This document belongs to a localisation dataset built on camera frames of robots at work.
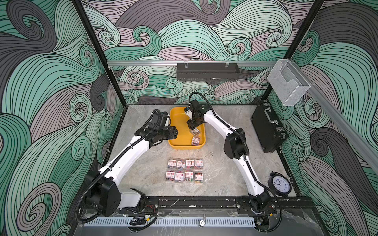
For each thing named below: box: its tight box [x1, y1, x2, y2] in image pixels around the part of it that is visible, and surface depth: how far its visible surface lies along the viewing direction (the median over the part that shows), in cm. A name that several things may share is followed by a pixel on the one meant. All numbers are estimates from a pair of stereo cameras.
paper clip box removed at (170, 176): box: [165, 170, 176, 182], surface depth 83 cm
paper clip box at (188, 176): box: [184, 171, 194, 182], surface depth 83 cm
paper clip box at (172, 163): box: [167, 159, 177, 168], surface depth 87 cm
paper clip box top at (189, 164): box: [186, 159, 195, 169], surface depth 87 cm
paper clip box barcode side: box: [189, 127, 201, 137], surface depth 102 cm
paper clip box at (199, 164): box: [194, 159, 204, 171], surface depth 87 cm
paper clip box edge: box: [194, 172, 204, 184], surface depth 82 cm
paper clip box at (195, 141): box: [191, 136, 200, 146], surface depth 97 cm
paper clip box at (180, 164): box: [176, 161, 186, 169], surface depth 87 cm
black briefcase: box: [250, 99, 289, 154], surface depth 85 cm
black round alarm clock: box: [268, 171, 292, 197], surface depth 79 cm
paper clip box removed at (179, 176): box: [174, 170, 185, 183], surface depth 83 cm
